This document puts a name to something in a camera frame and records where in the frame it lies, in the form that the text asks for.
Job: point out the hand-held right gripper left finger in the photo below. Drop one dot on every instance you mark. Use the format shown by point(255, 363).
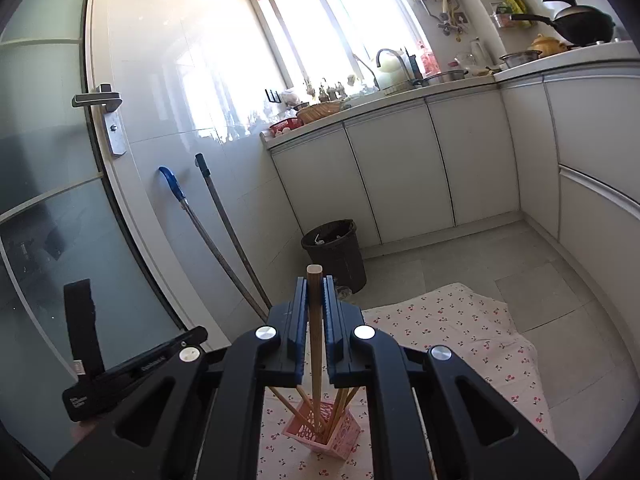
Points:
point(300, 320)

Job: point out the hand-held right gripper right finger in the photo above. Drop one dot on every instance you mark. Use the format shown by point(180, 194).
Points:
point(331, 320)

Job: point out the single round-tipped bamboo chopstick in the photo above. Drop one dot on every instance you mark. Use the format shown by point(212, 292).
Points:
point(314, 272)

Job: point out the bundle of wooden chopsticks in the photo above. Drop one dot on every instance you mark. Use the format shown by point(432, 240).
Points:
point(341, 402)

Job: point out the pink perforated utensil basket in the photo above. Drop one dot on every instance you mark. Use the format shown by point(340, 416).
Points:
point(345, 440)

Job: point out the dark brown trash bin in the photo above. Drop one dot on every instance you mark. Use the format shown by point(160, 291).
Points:
point(340, 255)

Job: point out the cherry print tablecloth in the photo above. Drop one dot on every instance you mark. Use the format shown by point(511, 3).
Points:
point(450, 330)

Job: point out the white cabinet with doors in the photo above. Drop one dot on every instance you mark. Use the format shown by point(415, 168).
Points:
point(400, 170)

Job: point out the frosted glass door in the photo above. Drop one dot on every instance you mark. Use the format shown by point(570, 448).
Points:
point(50, 210)

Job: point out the red plastic basket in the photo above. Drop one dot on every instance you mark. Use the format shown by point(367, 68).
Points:
point(287, 125)

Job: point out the wicker basket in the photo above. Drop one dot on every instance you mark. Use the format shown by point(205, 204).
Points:
point(320, 112)

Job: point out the pale round jug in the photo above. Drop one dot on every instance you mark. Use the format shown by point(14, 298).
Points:
point(392, 72)

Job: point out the steel basin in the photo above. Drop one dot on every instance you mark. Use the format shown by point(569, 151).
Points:
point(445, 77)

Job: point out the dark soap bottle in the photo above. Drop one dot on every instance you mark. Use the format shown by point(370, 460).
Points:
point(415, 65)

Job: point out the curved metal faucet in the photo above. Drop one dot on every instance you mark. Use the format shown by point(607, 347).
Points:
point(392, 50)

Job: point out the pink bottle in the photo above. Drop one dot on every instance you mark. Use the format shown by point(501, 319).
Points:
point(430, 60)

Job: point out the kitchen window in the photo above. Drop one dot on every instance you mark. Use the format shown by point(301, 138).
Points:
point(340, 25)

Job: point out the white kettle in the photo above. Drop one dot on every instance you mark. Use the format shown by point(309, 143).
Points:
point(478, 52)

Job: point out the small steel pot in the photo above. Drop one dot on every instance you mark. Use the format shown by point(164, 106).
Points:
point(520, 59)

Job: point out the water heater pipes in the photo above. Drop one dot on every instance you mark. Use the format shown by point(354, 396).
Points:
point(445, 15)

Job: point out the white cabinet with drawers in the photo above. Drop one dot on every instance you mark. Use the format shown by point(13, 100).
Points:
point(600, 135)

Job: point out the clear plastic box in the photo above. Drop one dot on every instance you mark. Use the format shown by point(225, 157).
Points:
point(502, 20)

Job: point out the yellow clay pot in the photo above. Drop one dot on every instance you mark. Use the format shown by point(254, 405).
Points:
point(550, 45)

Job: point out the white kitchen countertop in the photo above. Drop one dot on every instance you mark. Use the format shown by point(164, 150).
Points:
point(575, 56)

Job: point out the yellow packet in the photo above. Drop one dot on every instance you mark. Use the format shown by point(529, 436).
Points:
point(515, 2)

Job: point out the black wok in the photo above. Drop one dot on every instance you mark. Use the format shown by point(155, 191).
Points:
point(585, 25)

